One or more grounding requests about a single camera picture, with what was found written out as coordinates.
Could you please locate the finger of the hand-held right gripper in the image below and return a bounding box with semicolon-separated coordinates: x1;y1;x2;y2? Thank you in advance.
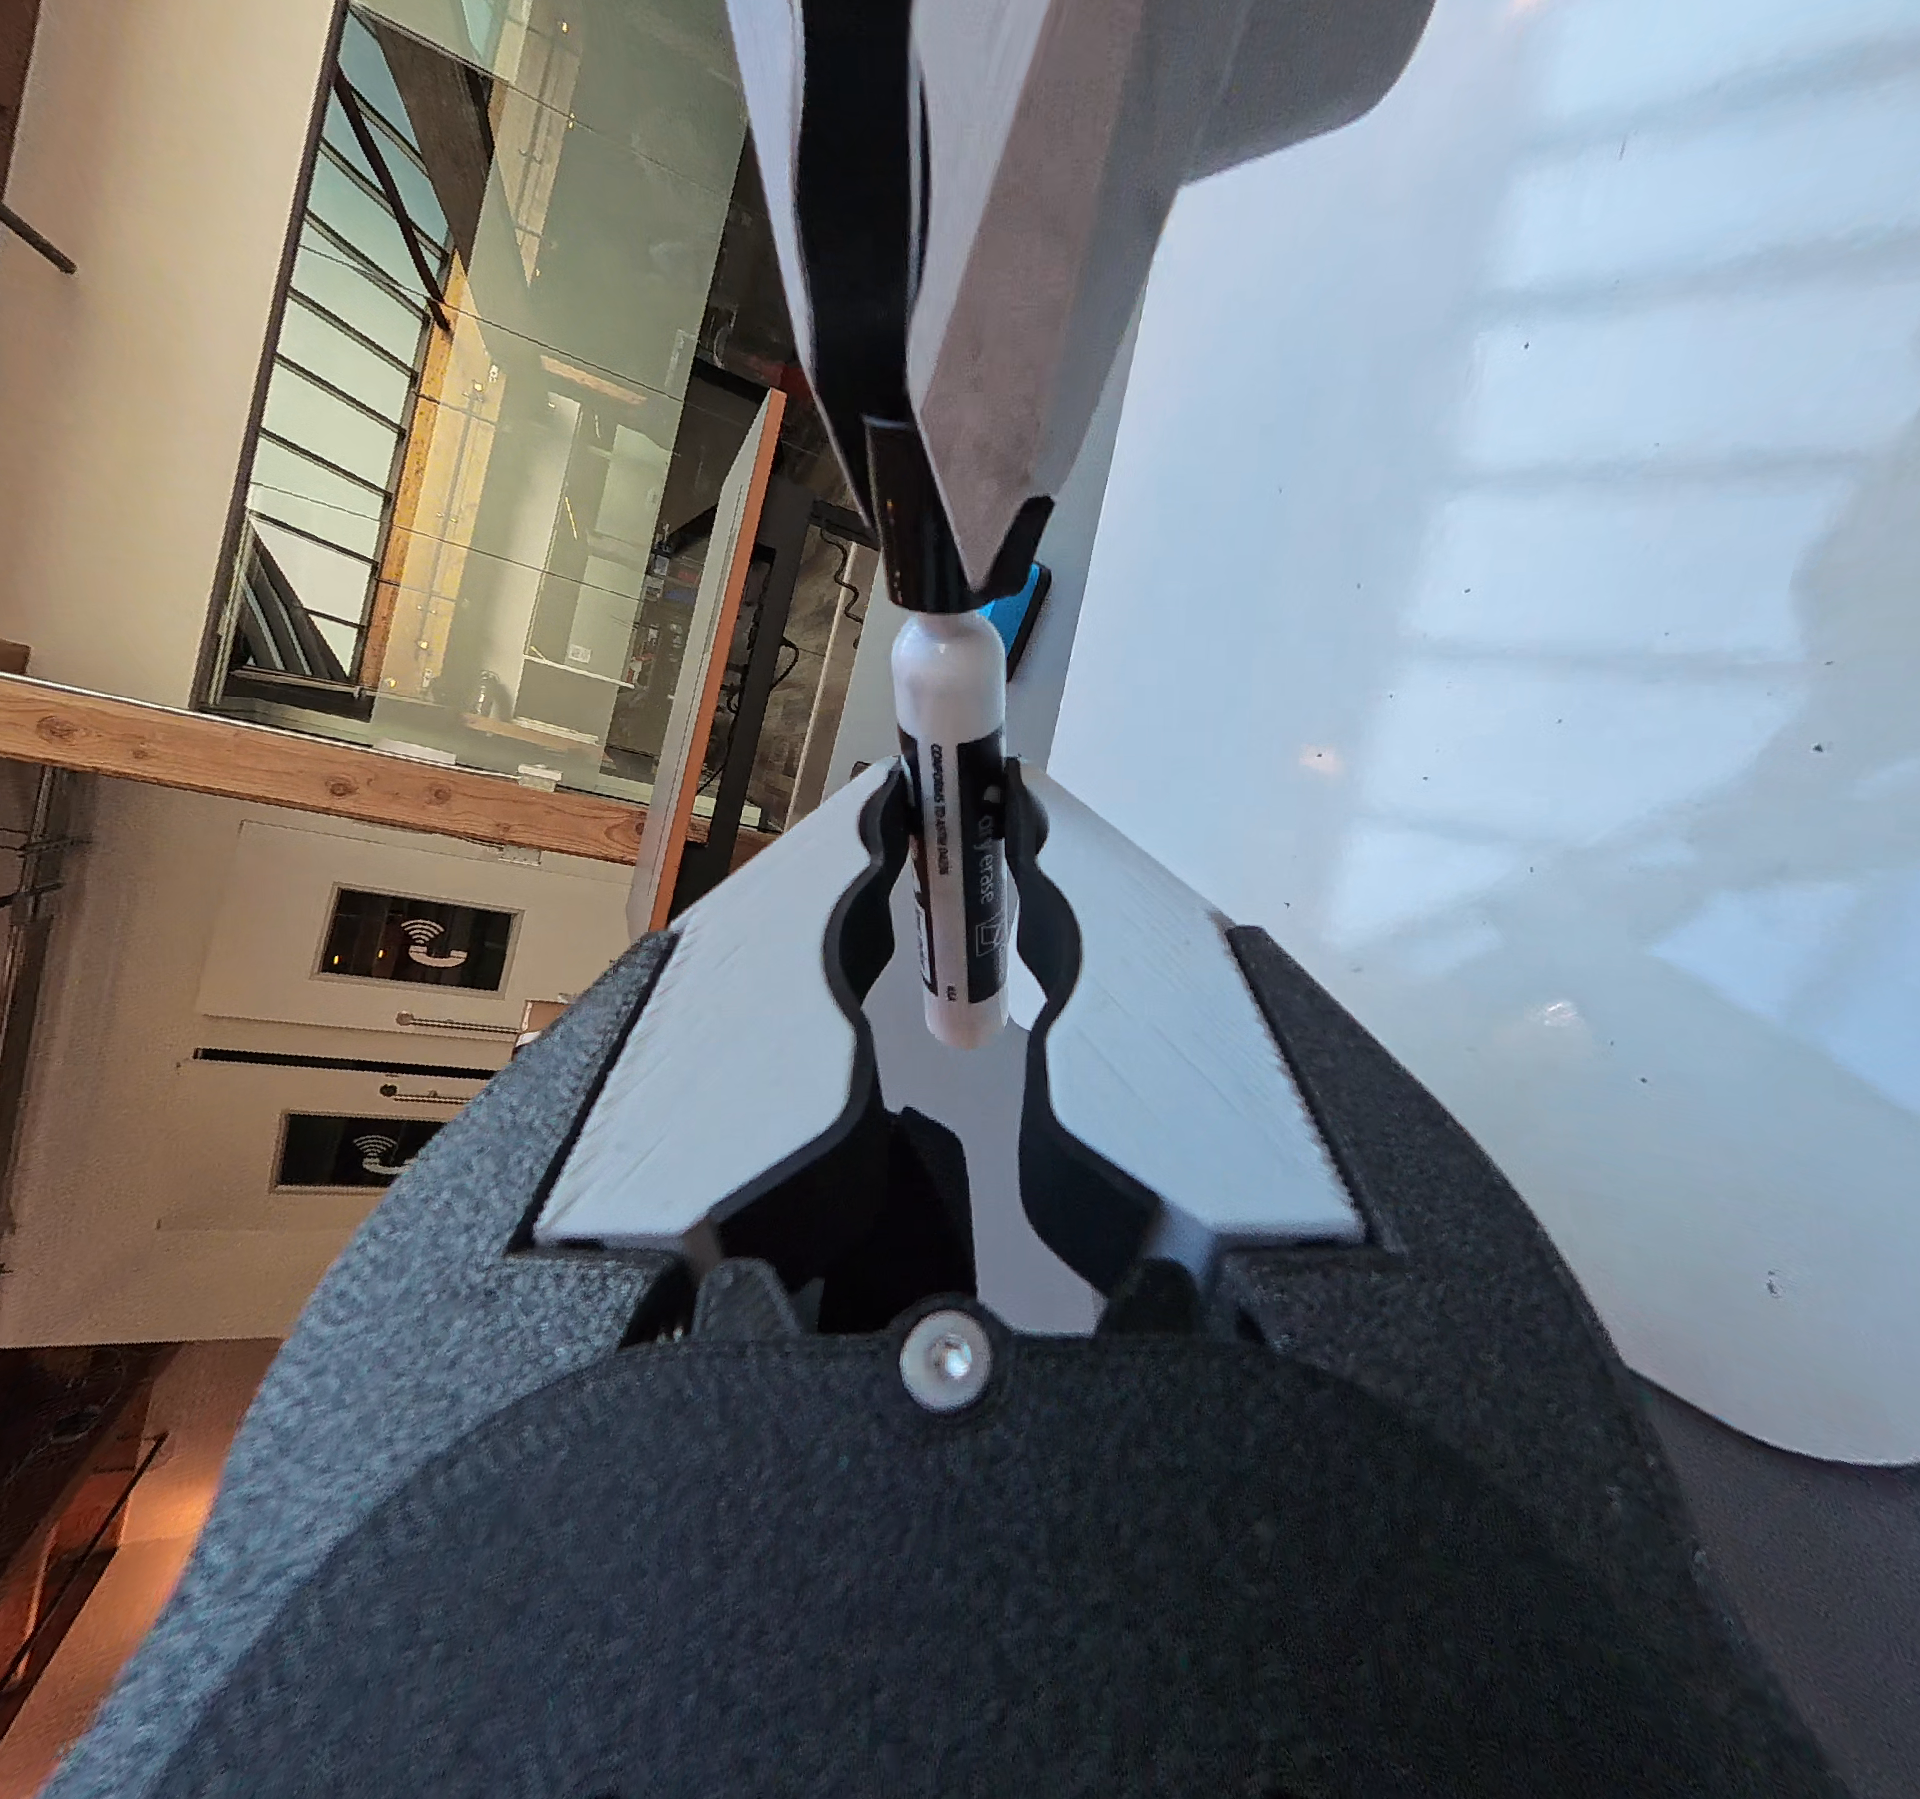
912;0;1462;598
708;0;936;428

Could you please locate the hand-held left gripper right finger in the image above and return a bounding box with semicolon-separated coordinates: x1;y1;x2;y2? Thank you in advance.
1009;757;1368;1306

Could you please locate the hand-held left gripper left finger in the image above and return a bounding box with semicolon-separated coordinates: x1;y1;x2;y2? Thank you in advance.
534;759;917;1266

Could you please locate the blue board eraser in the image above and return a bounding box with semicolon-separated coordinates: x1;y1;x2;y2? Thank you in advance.
983;559;1057;678

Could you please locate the white dry-erase marker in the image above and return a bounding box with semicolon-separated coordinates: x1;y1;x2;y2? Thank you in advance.
892;614;1010;1046

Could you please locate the small white dry-erase board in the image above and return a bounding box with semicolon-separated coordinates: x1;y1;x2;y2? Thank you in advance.
1049;0;1920;1469

